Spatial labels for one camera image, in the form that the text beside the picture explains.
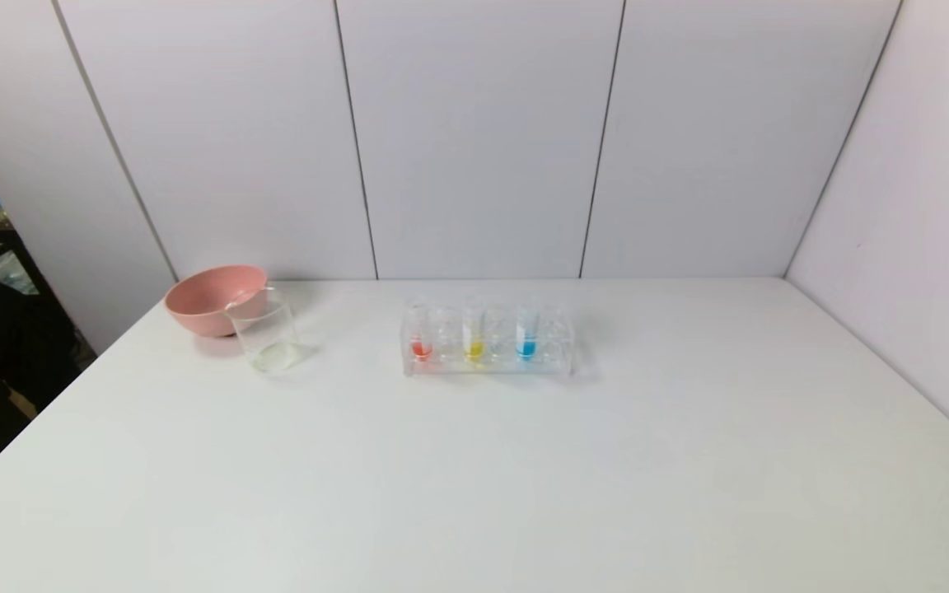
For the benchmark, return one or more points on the test tube with yellow pigment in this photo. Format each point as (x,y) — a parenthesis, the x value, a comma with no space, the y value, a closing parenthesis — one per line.
(474,349)

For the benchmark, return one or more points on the clear acrylic test tube rack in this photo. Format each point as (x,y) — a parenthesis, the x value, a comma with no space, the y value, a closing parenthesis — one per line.
(491,366)

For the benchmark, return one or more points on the test tube with blue pigment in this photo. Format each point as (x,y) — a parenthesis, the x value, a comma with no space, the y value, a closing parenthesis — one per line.
(526,348)

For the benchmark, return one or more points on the test tube with red pigment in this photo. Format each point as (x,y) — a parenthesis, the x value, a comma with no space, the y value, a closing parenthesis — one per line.
(421,348)

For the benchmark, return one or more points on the clear glass beaker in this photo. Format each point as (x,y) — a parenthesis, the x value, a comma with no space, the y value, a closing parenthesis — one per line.
(273,350)

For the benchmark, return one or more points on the pink bowl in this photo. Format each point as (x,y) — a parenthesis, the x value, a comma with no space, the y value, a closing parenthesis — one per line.
(203,305)

